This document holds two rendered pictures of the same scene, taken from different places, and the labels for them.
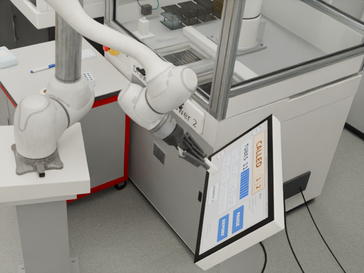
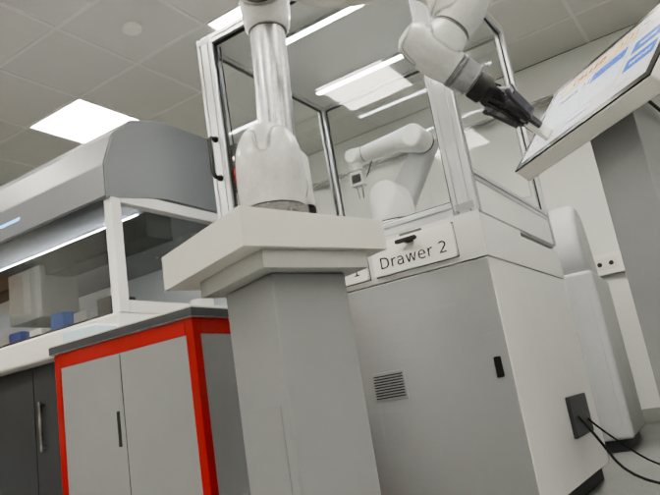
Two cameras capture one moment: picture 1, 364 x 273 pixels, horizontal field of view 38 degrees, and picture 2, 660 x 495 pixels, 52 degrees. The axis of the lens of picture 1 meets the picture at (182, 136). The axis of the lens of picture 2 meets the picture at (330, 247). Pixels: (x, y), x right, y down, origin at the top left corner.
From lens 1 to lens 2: 2.08 m
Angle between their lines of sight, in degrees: 55
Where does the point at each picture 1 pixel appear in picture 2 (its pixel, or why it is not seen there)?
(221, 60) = (447, 131)
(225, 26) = (437, 90)
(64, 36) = (275, 78)
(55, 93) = not seen: hidden behind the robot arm
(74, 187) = (364, 231)
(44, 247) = (329, 416)
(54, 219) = (337, 337)
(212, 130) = (473, 231)
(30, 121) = (274, 134)
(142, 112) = (444, 33)
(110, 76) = not seen: hidden behind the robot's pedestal
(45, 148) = (301, 184)
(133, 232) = not seen: outside the picture
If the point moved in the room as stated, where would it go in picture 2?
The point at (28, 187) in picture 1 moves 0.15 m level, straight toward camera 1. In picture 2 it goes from (302, 217) to (348, 192)
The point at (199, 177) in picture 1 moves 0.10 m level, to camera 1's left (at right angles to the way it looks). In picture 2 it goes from (482, 335) to (453, 339)
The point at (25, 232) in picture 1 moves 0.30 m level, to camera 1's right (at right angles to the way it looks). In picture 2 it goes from (294, 368) to (424, 350)
